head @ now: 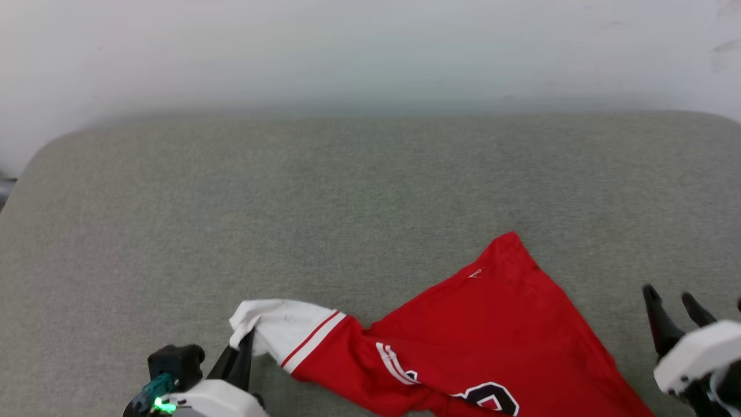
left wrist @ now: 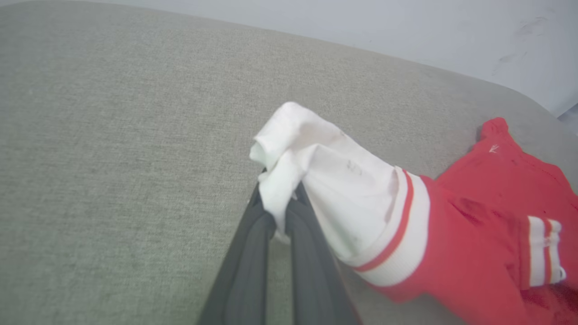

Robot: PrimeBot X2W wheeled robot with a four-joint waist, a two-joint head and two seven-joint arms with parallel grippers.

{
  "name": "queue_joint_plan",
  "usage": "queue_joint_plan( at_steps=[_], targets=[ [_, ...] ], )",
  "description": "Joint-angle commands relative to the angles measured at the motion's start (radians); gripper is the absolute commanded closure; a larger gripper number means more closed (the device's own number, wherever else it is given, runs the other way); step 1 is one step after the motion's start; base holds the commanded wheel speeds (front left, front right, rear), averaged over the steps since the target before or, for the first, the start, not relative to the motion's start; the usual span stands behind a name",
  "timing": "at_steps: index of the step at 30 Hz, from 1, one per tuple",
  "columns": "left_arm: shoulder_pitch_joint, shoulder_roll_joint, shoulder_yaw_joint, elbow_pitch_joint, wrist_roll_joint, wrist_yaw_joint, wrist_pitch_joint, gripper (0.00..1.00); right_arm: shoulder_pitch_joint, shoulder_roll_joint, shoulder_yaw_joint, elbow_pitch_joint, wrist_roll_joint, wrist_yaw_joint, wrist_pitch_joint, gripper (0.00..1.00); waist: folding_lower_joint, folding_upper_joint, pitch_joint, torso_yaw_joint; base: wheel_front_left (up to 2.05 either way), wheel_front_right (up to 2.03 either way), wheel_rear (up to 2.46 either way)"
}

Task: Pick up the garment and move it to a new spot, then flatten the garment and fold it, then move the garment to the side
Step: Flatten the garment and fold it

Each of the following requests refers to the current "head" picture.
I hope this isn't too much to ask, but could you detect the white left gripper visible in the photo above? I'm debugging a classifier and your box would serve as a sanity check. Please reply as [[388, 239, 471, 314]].
[[153, 327, 270, 417]]

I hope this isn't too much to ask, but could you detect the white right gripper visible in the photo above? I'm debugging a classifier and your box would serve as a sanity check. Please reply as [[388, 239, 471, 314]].
[[642, 284, 741, 397]]

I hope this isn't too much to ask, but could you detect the red and white sports jersey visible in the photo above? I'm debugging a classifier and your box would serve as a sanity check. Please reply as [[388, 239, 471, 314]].
[[230, 232, 656, 417]]

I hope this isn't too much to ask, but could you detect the teal left gripper cable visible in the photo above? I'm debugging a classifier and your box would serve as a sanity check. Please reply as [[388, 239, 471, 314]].
[[123, 372, 178, 417]]

